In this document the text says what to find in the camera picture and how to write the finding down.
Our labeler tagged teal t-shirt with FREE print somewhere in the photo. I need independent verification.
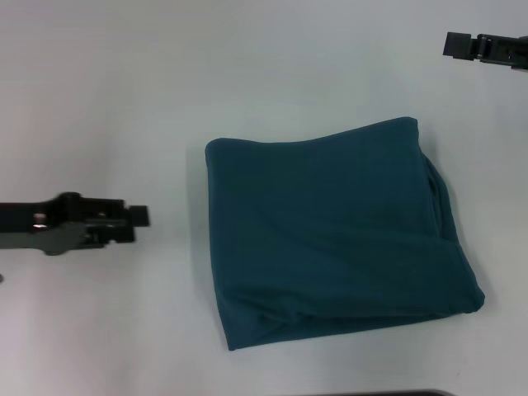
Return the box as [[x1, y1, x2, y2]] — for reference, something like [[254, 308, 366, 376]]
[[204, 116, 487, 352]]

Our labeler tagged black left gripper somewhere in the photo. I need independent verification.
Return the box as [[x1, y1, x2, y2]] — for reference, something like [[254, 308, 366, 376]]
[[0, 191, 151, 257]]

